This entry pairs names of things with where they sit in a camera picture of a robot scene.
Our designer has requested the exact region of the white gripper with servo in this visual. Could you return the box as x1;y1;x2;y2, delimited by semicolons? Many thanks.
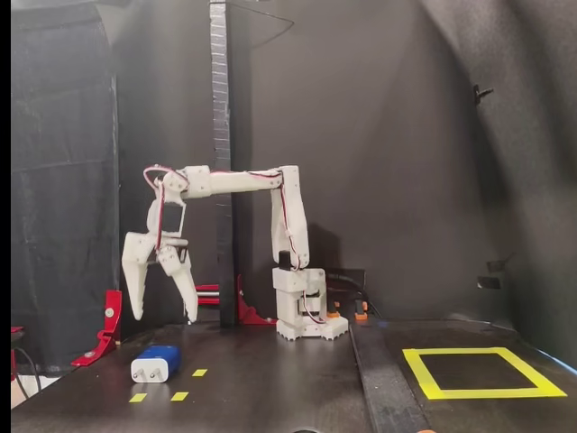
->
121;231;200;325

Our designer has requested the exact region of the blue and white power adapter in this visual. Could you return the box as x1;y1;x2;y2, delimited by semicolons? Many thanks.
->
130;345;183;385

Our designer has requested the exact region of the red screw clamp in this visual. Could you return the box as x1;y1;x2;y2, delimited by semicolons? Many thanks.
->
193;282;221;309

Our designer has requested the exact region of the black fabric curtain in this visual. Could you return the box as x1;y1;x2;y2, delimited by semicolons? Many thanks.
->
11;0;121;375

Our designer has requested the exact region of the red metal stand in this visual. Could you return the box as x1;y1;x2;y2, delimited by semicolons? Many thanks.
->
11;326;24;384

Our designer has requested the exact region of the black backdrop sheet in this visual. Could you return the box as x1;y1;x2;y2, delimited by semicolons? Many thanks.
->
112;0;577;335

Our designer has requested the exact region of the long black table strip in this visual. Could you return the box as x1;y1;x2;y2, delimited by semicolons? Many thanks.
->
349;322;432;433

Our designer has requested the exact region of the yellow tape square outline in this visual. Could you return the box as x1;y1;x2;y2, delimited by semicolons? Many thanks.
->
401;345;568;401

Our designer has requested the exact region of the small black clip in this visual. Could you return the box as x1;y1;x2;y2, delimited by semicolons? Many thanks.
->
472;83;495;106

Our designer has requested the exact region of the red white black servo wire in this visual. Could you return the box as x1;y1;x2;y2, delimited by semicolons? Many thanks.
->
142;165;177;263

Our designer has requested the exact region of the red bracket with two bolts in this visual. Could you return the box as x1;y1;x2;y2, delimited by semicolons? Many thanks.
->
70;290;124;368

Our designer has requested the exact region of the red triangular corner bracket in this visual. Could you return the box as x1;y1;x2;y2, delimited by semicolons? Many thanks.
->
236;273;279;327

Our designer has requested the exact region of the black cable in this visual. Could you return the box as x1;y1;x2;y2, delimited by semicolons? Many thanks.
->
11;345;42;401
325;270;382;318

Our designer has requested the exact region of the tall black foam post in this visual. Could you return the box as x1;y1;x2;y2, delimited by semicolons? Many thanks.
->
208;0;237;329

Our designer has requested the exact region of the thin black wire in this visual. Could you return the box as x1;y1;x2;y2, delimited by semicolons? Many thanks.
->
234;0;295;49

